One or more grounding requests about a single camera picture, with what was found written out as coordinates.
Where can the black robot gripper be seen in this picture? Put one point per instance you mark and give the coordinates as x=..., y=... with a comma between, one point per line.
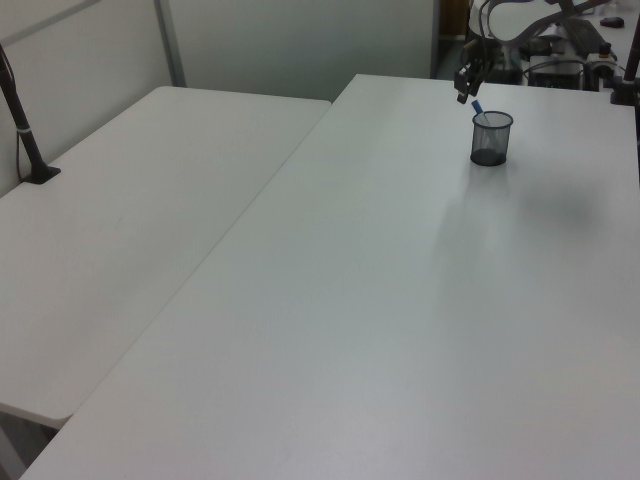
x=479, y=62

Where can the grey metal partition post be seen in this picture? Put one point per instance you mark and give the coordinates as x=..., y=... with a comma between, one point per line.
x=170, y=45

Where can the grey robot base equipment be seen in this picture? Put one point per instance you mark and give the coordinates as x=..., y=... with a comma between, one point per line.
x=565, y=72

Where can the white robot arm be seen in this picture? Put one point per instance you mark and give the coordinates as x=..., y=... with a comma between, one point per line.
x=515, y=20

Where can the black computer mouse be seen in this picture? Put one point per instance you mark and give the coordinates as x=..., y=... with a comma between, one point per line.
x=612, y=22

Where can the black camera stand pole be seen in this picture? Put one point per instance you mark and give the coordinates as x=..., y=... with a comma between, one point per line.
x=627, y=75

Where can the blue and white marker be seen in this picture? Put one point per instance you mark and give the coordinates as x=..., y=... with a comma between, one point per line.
x=477, y=106

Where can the brown wooden panel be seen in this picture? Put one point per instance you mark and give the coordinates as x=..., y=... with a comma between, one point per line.
x=454, y=17

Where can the black mesh pen cup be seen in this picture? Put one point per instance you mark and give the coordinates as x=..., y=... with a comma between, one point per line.
x=490, y=150

